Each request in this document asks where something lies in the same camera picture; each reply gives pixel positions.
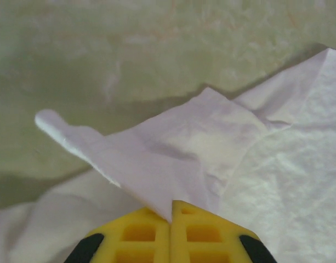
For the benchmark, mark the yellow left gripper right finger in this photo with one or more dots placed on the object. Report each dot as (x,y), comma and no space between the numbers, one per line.
(200,241)

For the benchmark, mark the white t-shirt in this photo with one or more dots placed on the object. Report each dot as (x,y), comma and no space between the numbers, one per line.
(266,164)

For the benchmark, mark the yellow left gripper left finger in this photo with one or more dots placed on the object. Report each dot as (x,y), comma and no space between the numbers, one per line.
(145,241)

